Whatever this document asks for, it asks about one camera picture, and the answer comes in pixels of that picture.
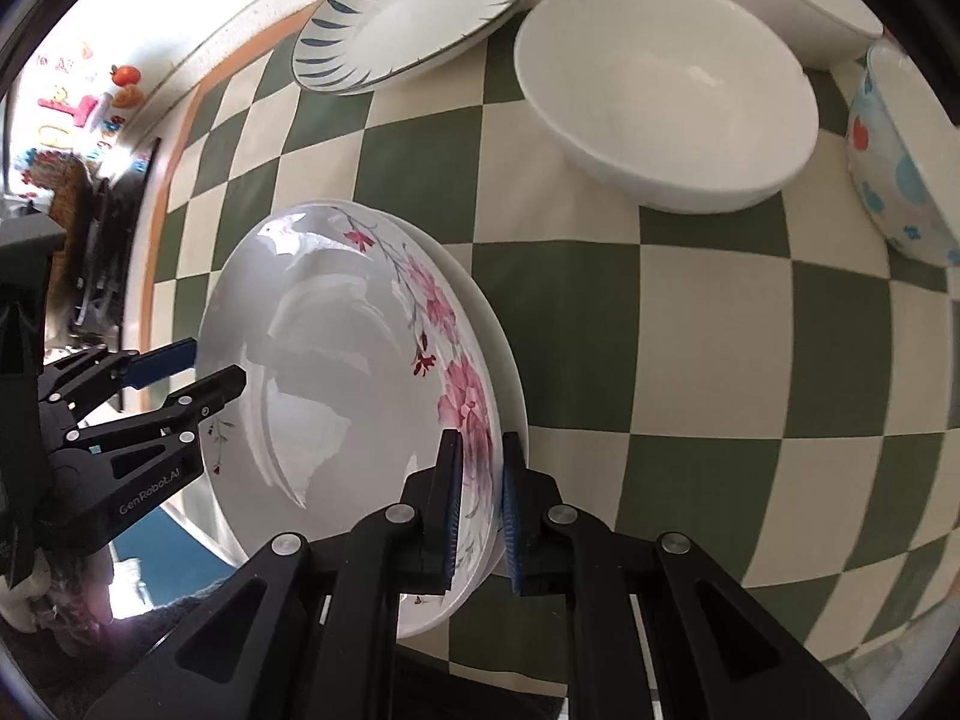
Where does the dark furniture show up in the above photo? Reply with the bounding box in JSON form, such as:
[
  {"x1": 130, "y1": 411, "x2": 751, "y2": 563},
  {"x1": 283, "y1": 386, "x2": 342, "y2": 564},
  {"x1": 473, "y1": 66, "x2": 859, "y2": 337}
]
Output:
[{"x1": 71, "y1": 139, "x2": 162, "y2": 335}]

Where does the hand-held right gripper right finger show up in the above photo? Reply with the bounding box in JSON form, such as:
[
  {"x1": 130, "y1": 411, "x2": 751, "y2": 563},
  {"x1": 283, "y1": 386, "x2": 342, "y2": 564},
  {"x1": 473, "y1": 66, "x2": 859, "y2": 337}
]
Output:
[{"x1": 501, "y1": 431, "x2": 875, "y2": 720}]

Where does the dark grey fuzzy cloth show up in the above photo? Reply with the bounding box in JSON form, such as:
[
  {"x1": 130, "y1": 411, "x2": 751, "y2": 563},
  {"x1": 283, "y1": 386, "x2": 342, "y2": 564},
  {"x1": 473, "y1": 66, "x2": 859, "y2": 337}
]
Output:
[{"x1": 45, "y1": 570, "x2": 248, "y2": 720}]

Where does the white plate with blue marks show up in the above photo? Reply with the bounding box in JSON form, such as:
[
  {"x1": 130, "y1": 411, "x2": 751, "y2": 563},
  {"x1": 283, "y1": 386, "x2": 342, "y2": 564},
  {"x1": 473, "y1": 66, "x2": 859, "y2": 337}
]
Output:
[{"x1": 196, "y1": 202, "x2": 502, "y2": 638}]

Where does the group of colourful toys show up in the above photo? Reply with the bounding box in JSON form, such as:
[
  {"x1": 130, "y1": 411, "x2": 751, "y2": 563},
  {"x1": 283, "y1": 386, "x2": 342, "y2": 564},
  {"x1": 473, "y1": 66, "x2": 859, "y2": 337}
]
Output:
[{"x1": 11, "y1": 41, "x2": 147, "y2": 173}]

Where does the large plain white bowl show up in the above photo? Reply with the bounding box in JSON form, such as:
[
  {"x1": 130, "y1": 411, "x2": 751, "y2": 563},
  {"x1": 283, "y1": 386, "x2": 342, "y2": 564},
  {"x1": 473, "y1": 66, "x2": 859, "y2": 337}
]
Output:
[{"x1": 514, "y1": 0, "x2": 820, "y2": 215}]

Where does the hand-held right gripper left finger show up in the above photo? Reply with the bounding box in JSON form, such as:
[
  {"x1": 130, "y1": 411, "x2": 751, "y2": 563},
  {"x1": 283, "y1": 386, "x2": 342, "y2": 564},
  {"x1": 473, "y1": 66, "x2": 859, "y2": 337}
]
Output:
[{"x1": 82, "y1": 429, "x2": 466, "y2": 720}]

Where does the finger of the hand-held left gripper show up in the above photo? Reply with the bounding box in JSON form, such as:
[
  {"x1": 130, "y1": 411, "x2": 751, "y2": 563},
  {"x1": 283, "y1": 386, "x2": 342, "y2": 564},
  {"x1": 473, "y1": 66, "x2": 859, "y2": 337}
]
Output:
[
  {"x1": 37, "y1": 339, "x2": 197, "y2": 421},
  {"x1": 41, "y1": 365, "x2": 248, "y2": 552}
]

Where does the blue leaf pattern plate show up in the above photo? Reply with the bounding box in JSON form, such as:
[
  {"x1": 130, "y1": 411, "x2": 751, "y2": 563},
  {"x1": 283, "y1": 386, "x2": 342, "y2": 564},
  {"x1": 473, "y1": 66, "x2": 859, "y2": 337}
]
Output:
[{"x1": 291, "y1": 0, "x2": 537, "y2": 96}]

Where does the green checkered tablecloth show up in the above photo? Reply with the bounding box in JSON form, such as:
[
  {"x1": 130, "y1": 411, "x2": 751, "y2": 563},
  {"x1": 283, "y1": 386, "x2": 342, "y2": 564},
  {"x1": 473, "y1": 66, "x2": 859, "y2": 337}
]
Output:
[{"x1": 146, "y1": 0, "x2": 960, "y2": 698}]

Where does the polka dot bowl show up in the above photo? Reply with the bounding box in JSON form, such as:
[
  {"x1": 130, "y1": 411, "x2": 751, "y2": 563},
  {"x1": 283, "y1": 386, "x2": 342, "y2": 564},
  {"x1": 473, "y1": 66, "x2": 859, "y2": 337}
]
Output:
[{"x1": 845, "y1": 40, "x2": 960, "y2": 267}]

